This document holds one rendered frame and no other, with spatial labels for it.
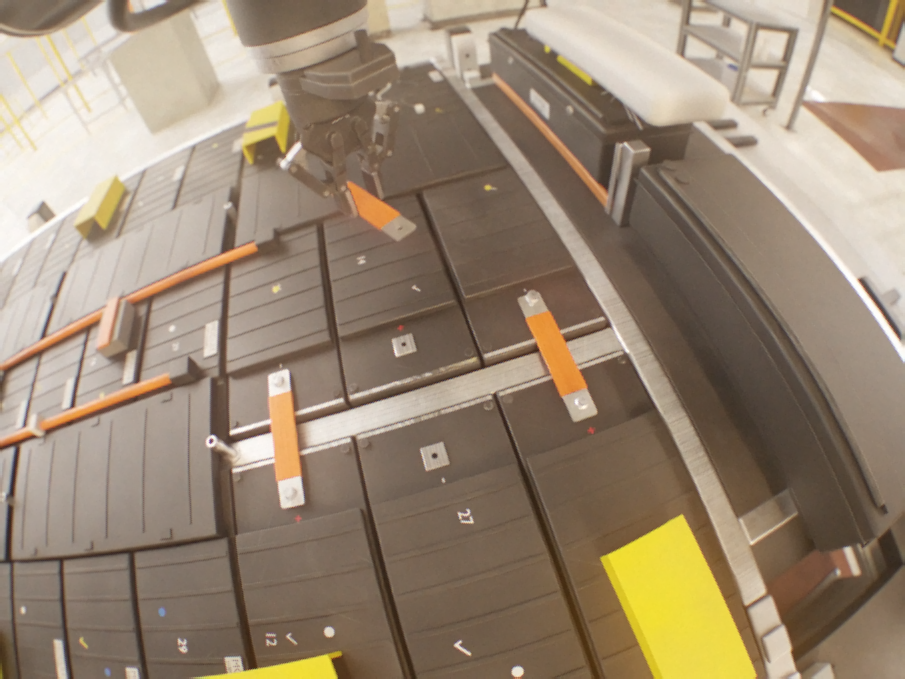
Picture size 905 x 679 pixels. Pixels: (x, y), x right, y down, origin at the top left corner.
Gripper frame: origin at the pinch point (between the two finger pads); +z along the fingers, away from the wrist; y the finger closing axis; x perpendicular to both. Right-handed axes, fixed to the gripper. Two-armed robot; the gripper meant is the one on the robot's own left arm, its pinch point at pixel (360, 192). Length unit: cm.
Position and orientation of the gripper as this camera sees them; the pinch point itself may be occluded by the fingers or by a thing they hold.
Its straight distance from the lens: 47.6
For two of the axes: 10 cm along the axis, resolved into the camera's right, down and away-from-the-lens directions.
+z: 1.2, 5.3, 8.4
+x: 6.8, 5.7, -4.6
